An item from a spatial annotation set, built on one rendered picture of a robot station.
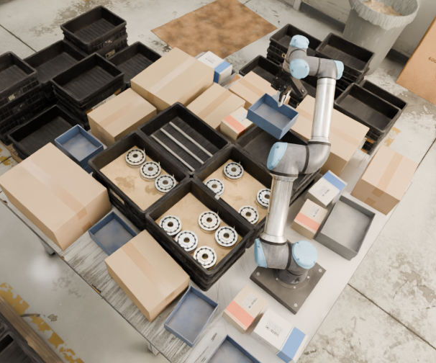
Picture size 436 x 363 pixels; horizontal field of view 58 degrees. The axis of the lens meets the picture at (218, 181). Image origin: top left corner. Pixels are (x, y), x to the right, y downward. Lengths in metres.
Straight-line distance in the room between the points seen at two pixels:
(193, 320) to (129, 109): 1.16
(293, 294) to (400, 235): 1.48
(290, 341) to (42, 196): 1.24
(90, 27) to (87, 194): 1.85
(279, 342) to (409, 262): 1.59
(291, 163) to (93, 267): 1.01
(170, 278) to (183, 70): 1.25
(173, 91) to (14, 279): 1.51
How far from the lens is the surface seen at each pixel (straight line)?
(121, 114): 2.24
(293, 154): 1.62
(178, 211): 1.90
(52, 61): 3.38
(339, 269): 2.08
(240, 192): 1.98
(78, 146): 2.24
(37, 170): 2.03
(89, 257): 1.97
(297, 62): 1.71
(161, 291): 1.71
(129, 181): 2.00
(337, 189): 2.20
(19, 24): 4.48
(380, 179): 2.25
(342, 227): 2.12
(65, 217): 1.86
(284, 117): 2.02
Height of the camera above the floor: 2.48
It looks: 56 degrees down
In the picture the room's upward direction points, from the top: 10 degrees clockwise
